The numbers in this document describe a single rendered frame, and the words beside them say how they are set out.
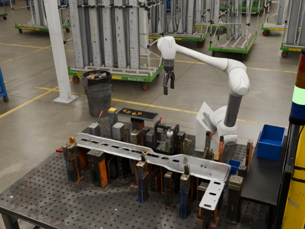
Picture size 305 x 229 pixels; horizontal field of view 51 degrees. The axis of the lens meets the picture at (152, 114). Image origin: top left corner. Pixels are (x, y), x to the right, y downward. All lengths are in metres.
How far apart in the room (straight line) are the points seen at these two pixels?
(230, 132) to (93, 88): 2.93
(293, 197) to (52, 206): 1.74
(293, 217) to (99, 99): 4.03
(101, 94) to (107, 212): 3.05
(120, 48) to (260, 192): 5.17
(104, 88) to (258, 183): 3.49
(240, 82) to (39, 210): 1.78
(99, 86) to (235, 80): 3.12
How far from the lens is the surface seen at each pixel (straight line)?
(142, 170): 2.35
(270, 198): 2.16
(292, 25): 9.26
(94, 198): 2.63
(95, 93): 5.24
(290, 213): 1.78
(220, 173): 2.34
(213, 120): 3.01
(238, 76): 2.43
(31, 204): 2.73
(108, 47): 6.93
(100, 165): 2.57
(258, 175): 2.33
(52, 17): 5.89
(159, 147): 2.67
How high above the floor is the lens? 2.38
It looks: 26 degrees down
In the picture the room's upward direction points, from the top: 2 degrees counter-clockwise
